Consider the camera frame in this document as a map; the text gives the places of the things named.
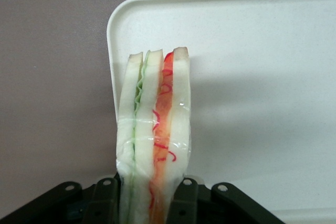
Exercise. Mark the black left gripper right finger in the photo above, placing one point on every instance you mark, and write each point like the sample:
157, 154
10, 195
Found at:
189, 203

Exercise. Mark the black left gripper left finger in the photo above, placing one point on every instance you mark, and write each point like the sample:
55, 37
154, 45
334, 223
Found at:
102, 203

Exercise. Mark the triangle sandwich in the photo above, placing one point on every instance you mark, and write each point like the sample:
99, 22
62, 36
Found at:
147, 119

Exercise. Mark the beige plastic tray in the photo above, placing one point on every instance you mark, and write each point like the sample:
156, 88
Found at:
249, 77

